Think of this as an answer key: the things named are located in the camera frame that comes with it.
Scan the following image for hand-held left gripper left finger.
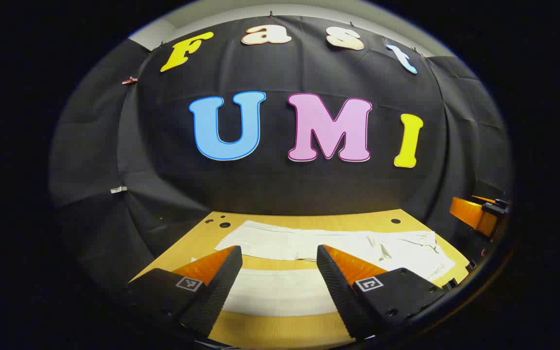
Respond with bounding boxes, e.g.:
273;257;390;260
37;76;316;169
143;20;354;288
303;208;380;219
124;245;243;338

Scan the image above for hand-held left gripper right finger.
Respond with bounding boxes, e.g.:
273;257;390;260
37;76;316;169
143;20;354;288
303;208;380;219
316;244;446;340

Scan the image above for white jeans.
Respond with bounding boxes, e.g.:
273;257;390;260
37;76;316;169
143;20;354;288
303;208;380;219
190;220;456;317

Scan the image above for black backdrop cloth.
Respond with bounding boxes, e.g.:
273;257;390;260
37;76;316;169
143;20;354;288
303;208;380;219
49;15;512;292

